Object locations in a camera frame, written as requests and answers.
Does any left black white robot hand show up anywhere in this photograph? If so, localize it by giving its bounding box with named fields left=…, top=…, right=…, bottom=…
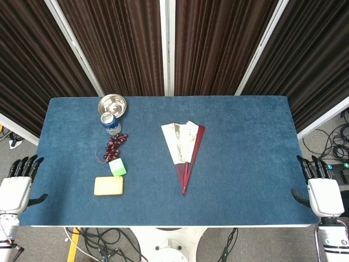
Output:
left=0, top=154, right=49, bottom=216

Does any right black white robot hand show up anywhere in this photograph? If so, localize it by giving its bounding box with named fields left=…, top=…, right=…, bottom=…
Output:
left=290, top=154, right=345, bottom=218

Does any red ribbed paper folding fan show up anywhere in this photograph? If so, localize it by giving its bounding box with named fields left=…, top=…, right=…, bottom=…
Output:
left=160, top=120, right=206, bottom=196

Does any white paper scrap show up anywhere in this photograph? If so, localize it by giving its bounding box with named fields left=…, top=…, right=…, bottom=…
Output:
left=9, top=138, right=25, bottom=150

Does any yellow sponge block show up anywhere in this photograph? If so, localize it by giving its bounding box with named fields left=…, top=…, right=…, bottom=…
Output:
left=93, top=176, right=124, bottom=196

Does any blue table cloth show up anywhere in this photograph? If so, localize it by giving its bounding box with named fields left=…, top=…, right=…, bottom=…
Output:
left=19, top=95, right=320, bottom=227

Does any green foam cube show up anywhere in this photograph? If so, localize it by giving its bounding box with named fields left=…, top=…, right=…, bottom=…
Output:
left=108, top=158, right=128, bottom=176

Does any dark red grape bunch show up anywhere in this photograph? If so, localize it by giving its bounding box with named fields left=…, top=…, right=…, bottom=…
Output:
left=94, top=133, right=129, bottom=164

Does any blue white drink can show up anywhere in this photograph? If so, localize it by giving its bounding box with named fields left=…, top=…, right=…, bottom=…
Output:
left=100, top=112, right=122, bottom=136

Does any brown curtain partition panel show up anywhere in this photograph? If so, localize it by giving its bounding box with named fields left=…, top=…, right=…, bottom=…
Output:
left=236, top=0, right=349, bottom=140
left=45, top=0, right=169, bottom=98
left=166, top=0, right=290, bottom=96
left=0, top=0, right=105, bottom=147

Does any small steel bowl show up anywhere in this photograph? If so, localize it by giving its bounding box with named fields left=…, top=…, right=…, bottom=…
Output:
left=98, top=93, right=129, bottom=119

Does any white table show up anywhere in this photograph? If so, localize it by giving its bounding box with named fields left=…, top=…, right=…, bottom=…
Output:
left=29, top=224, right=314, bottom=229

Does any black numbered switch box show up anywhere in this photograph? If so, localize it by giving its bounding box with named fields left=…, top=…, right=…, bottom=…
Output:
left=327, top=161, right=349, bottom=184

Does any black coiled cable pile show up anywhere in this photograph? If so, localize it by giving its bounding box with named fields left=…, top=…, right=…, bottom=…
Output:
left=302, top=108, right=349, bottom=165

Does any black floor cable bundle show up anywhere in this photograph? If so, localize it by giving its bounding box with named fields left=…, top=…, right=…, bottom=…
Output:
left=64, top=227, right=149, bottom=262

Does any thin black cable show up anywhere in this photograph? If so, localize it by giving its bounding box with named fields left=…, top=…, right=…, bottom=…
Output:
left=221, top=228, right=239, bottom=259

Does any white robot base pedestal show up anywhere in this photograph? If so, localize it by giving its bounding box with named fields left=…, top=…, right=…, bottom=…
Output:
left=130, top=227, right=208, bottom=262

